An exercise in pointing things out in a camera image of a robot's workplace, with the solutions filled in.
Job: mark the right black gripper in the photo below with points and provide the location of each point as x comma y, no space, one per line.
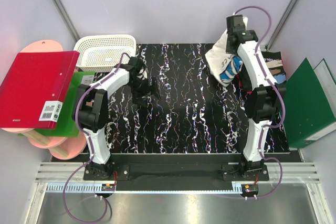
228,49

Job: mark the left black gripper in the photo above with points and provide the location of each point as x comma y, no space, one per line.
137,96

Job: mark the white t shirt blue print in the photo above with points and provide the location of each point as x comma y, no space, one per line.
224,67

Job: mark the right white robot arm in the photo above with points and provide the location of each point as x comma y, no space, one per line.
265,101

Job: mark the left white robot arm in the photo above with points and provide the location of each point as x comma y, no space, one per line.
90,110

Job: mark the black printed folded t shirt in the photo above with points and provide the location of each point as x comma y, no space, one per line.
274,63

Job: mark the red folded t shirt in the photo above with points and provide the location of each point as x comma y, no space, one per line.
245,84

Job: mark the black marble pattern mat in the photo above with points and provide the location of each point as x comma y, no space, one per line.
195,114

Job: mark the white perforated plastic basket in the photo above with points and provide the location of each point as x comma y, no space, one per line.
100,53

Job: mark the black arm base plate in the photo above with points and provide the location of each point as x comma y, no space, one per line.
175,172

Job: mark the dark green ring binder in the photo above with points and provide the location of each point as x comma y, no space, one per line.
310,104

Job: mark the red ring binder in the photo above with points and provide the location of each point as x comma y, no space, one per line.
35,87

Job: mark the white slotted cable duct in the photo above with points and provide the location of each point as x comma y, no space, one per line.
80,188

